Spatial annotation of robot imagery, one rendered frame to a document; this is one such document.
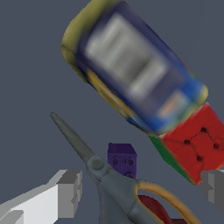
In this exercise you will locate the blue can with yellow lid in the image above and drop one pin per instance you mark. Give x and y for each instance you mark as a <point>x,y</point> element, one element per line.
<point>131,67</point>

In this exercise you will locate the dark red object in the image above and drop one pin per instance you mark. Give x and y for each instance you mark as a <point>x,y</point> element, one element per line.
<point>156,208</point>

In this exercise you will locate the red and green cube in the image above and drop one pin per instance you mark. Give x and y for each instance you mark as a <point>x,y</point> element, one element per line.
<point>192,143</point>

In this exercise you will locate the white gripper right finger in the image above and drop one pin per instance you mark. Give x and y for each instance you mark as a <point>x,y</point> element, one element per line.
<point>215,186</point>

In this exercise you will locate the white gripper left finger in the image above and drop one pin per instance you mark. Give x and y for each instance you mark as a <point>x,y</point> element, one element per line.
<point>43,198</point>

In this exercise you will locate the purple block with holes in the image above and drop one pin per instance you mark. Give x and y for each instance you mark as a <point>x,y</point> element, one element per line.
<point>122,159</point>

